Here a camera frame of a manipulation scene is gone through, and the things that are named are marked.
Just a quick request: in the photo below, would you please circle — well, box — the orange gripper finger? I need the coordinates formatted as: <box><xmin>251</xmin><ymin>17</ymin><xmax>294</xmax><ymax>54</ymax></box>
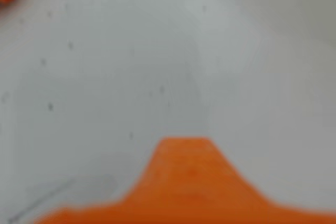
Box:
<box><xmin>34</xmin><ymin>136</ymin><xmax>336</xmax><ymax>224</ymax></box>

